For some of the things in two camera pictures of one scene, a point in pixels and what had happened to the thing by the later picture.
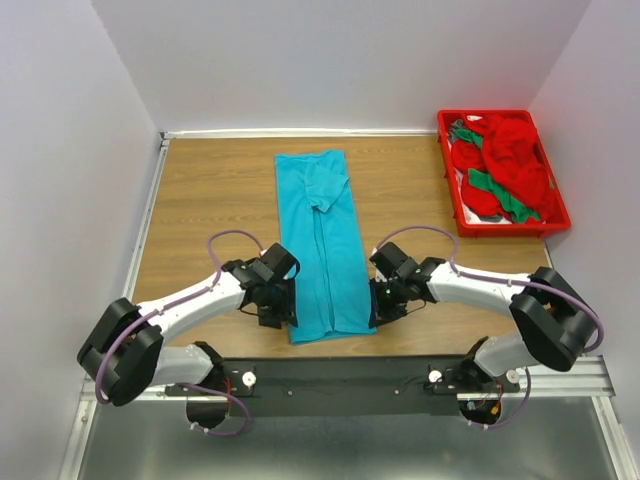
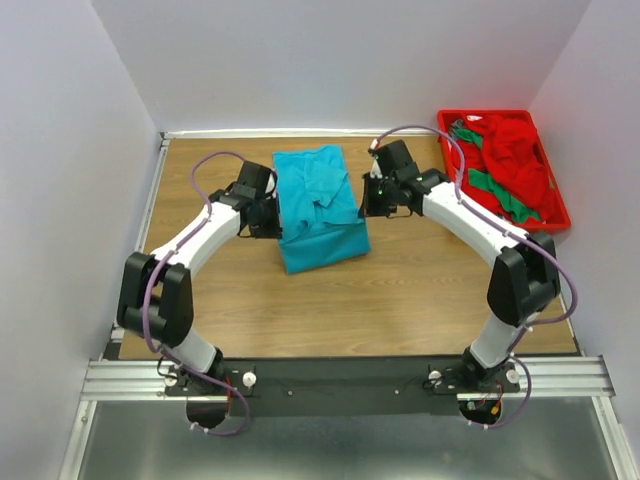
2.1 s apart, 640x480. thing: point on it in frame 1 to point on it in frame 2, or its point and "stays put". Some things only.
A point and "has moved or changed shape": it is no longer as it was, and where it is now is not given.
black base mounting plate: [350, 386] stays put
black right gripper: [378, 311] to [368, 207]
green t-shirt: [519, 212] stays put
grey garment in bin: [456, 124] stays put
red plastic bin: [500, 177] stays put
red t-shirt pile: [509, 155] stays put
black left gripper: [287, 312] to [273, 230]
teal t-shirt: [321, 230] has moved or changed shape
